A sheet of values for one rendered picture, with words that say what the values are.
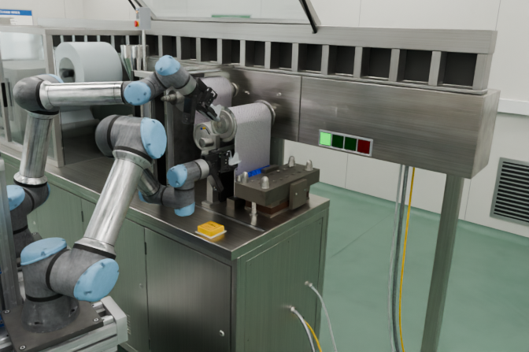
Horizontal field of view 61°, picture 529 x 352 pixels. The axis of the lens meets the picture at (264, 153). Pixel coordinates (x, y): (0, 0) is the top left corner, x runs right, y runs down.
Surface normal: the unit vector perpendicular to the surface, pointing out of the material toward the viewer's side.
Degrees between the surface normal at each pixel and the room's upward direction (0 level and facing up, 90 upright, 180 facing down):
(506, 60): 90
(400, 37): 90
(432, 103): 90
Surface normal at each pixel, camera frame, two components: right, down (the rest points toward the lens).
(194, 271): -0.62, 0.19
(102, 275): 0.89, 0.24
